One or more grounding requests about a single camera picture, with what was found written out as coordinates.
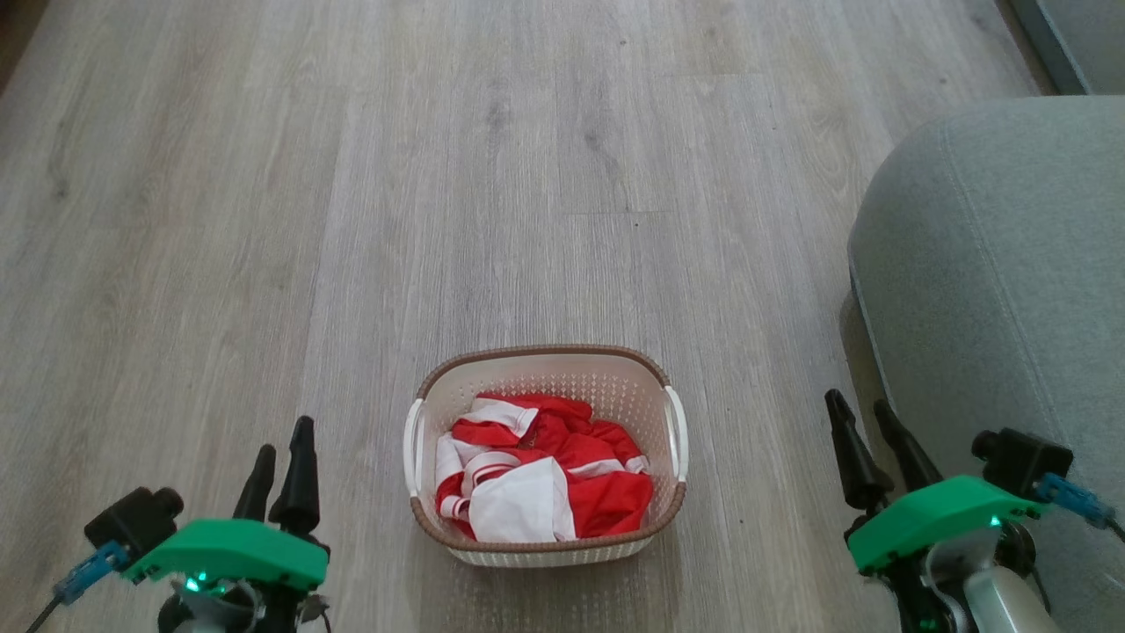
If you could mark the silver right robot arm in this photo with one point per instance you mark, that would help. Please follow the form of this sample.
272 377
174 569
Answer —
1011 607

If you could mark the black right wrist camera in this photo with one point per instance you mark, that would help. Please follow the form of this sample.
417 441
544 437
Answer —
1024 462

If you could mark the red and white garment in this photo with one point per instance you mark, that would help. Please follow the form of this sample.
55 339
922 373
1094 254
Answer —
571 457

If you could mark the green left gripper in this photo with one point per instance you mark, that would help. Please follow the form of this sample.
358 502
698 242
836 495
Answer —
233 549

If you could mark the grey-blue upholstered furniture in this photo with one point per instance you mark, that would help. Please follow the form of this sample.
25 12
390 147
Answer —
1085 40

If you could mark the cream laundry basket brown rim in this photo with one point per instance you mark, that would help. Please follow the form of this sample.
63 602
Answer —
615 387

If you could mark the grey fabric sofa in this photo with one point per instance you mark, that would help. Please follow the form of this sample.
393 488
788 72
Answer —
993 281

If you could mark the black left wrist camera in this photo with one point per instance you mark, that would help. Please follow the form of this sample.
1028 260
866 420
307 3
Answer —
132 523

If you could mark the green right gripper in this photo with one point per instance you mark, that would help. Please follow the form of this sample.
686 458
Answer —
932 519

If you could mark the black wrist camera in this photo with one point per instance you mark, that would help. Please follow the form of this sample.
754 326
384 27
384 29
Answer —
132 523
1024 462

